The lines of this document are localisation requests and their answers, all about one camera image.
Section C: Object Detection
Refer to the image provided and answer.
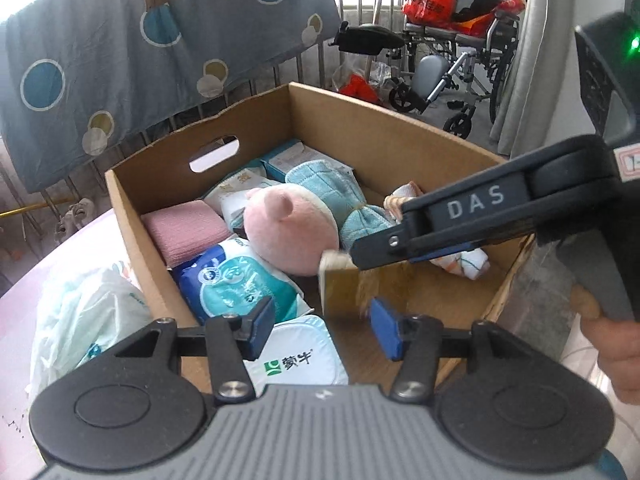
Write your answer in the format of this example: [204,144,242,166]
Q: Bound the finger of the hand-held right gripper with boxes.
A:
[349,176,622,272]
[399,134,615,235]

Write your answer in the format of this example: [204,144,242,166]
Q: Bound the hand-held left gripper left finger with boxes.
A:
[114,296,277,404]

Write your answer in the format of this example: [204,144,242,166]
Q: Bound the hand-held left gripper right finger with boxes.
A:
[369,297,538,404]

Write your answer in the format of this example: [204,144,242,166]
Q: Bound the white milk pouch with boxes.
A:
[247,315,350,388]

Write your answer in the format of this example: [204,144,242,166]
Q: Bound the gold tissue packet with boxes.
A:
[319,252,411,320]

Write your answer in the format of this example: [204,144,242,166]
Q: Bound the blue white soft packet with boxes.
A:
[172,237,307,326]

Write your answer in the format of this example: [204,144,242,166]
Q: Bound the orange striped towel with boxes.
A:
[382,182,490,281]

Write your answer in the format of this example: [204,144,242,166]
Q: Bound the pink plush toy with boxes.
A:
[243,183,341,277]

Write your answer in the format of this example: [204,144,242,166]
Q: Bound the teal checkered cloth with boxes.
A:
[285,160,401,251]

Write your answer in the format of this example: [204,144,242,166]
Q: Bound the cardboard box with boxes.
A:
[105,81,536,396]

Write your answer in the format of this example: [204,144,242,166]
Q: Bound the pink sponge cloth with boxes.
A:
[141,200,233,267]

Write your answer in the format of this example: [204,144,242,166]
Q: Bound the white gold-print packet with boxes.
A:
[202,167,270,235]

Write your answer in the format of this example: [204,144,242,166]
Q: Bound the person's right hand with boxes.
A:
[570,284,640,406]

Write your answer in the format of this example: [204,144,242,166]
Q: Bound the grey curtain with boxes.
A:
[492,0,591,161]

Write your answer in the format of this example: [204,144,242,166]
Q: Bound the wheelchair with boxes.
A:
[390,0,531,141]

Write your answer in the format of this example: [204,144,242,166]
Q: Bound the small red plastic bag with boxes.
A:
[340,74,381,106]

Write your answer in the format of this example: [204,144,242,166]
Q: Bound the white plastic bag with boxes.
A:
[27,260,152,401]

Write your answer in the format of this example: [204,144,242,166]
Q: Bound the black padded rest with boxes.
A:
[327,21,401,56]

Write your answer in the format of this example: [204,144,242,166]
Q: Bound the yellow pole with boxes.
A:
[0,195,76,218]

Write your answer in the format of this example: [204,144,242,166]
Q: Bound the blue circle-print bedsheet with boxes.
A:
[0,0,343,193]

